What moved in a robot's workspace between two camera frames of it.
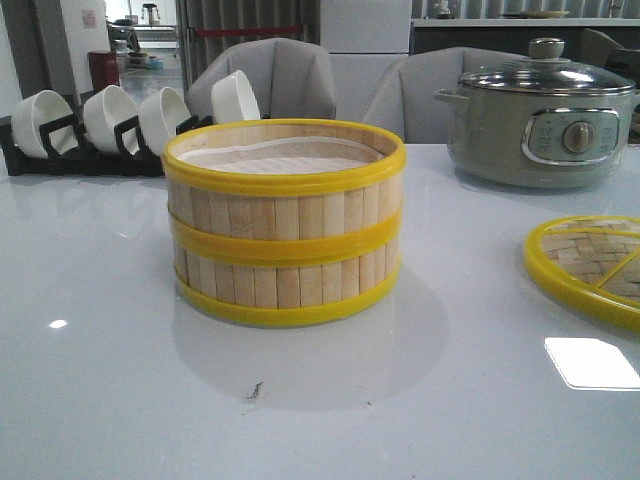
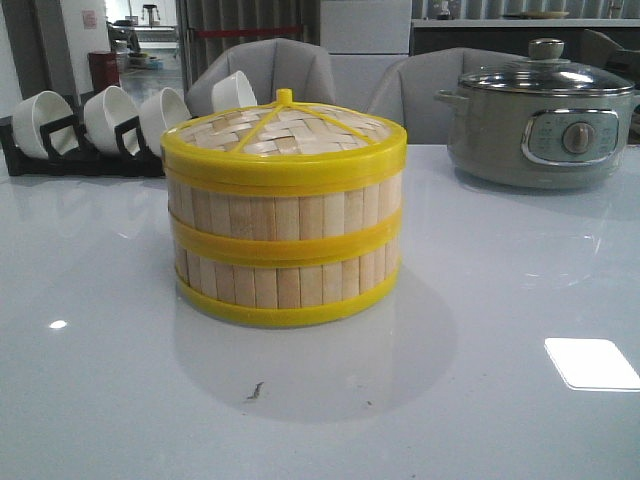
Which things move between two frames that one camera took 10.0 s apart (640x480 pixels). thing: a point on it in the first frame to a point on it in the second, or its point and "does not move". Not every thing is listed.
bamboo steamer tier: [284, 191] does not move
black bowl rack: [64, 153] does not move
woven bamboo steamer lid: [592, 261] to [283, 147]
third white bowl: [158, 117] does not move
